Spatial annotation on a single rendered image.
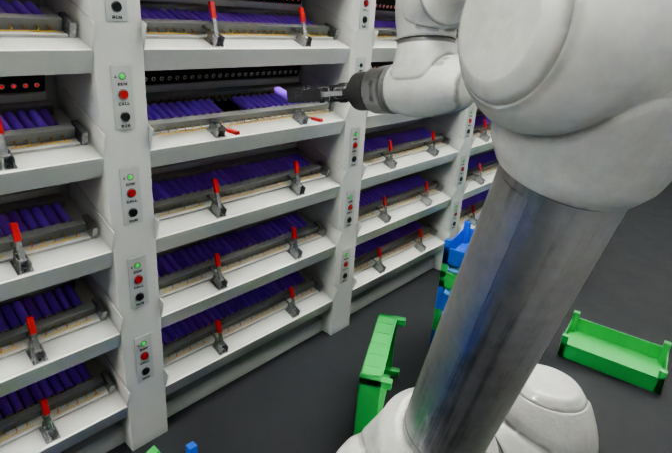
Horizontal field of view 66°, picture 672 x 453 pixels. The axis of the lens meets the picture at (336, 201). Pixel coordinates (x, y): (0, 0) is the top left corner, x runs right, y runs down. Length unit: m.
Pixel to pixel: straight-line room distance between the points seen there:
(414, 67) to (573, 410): 0.56
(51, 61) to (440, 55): 0.66
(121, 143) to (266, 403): 0.82
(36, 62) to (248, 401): 1.00
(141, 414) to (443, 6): 1.12
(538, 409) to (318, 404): 0.86
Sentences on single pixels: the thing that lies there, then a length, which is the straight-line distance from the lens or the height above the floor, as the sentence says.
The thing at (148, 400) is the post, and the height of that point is 0.12.
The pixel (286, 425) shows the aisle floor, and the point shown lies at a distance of 1.48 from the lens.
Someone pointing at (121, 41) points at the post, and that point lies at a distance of 1.07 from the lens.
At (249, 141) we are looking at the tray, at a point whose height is 0.72.
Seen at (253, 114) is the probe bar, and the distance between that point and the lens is 1.32.
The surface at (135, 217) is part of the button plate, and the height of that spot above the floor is 0.60.
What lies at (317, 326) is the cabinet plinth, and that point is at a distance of 1.78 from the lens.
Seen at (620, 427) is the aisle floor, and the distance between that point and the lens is 1.74.
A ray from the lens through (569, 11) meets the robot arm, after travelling 0.30.
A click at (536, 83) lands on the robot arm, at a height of 1.00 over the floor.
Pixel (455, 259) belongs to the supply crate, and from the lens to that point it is 1.61.
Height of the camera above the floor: 1.03
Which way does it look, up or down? 20 degrees down
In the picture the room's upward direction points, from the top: 4 degrees clockwise
